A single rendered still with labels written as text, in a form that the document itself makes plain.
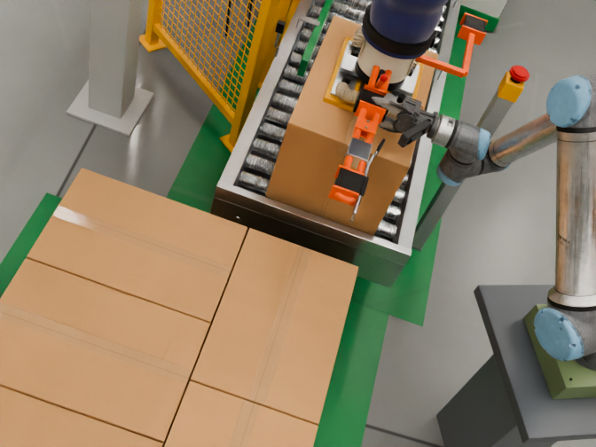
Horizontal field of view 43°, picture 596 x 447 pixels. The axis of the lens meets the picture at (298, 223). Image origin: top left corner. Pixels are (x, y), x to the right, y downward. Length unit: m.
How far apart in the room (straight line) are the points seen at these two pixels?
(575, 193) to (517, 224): 1.81
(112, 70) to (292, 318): 1.48
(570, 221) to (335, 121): 0.81
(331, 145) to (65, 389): 1.06
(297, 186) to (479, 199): 1.44
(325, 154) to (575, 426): 1.08
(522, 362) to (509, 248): 1.36
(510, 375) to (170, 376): 0.99
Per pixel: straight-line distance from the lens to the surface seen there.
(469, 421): 2.84
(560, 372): 2.33
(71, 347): 2.30
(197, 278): 2.44
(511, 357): 2.38
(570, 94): 1.95
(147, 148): 3.48
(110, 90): 3.47
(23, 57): 3.85
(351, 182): 2.05
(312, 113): 2.41
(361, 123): 2.23
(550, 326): 2.12
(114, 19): 3.22
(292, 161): 2.47
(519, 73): 2.78
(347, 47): 2.66
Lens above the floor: 2.58
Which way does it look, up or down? 51 degrees down
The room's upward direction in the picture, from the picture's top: 21 degrees clockwise
